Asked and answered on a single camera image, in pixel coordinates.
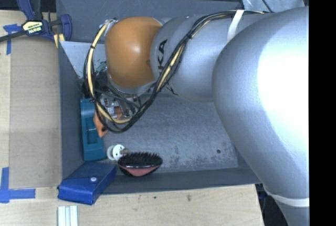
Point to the white round plastic piece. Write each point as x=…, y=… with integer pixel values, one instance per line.
x=115, y=152

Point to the teal rectangular box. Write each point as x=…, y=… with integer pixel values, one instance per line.
x=88, y=146

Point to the pale wood board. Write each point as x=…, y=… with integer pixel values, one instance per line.
x=34, y=114

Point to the orange rounded object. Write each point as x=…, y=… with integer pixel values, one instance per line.
x=98, y=126

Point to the blue flat box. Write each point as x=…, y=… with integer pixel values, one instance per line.
x=84, y=183

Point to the black and red hairbrush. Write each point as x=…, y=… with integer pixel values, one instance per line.
x=140, y=164

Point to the grey metal bin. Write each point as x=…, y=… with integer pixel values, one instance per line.
x=183, y=130

